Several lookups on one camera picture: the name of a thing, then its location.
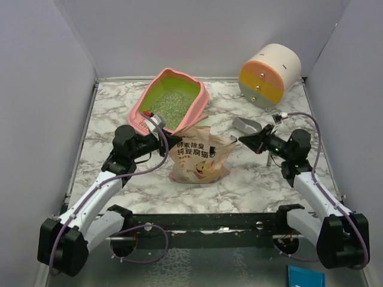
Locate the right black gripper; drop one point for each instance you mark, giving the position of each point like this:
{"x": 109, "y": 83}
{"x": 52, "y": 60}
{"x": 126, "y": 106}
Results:
{"x": 258, "y": 142}

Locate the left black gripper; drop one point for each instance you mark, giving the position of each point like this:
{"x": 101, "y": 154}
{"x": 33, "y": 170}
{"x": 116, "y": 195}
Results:
{"x": 172, "y": 140}

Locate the grey metal scoop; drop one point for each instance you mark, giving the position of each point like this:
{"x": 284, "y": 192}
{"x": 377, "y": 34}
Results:
{"x": 246, "y": 126}

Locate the peach cat litter bag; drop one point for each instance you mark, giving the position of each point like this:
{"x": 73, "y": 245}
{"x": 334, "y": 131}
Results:
{"x": 200, "y": 157}

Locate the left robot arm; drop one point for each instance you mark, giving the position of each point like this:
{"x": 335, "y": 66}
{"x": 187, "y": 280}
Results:
{"x": 65, "y": 242}

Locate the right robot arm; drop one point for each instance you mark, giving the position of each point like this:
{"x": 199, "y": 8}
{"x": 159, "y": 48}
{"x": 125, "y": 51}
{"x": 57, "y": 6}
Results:
{"x": 341, "y": 237}

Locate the green cat litter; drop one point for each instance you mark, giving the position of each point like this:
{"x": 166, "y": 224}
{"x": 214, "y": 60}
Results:
{"x": 172, "y": 106}

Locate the pink green litter box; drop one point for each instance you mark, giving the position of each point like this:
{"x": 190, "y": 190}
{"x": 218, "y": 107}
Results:
{"x": 169, "y": 80}

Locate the round cream drawer cabinet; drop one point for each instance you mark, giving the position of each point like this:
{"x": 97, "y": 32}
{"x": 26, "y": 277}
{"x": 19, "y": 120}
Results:
{"x": 264, "y": 78}

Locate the blue card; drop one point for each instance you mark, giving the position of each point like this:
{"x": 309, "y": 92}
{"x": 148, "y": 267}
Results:
{"x": 301, "y": 277}

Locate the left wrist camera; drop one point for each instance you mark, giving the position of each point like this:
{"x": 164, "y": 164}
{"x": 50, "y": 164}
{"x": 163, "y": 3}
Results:
{"x": 154, "y": 122}

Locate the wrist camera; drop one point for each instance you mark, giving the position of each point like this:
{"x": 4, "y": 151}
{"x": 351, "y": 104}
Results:
{"x": 154, "y": 122}
{"x": 278, "y": 118}

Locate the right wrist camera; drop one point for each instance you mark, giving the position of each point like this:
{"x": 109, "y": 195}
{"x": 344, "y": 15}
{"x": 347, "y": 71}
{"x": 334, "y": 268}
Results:
{"x": 278, "y": 118}

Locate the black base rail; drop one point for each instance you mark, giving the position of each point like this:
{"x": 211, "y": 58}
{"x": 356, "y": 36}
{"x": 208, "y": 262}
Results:
{"x": 216, "y": 230}

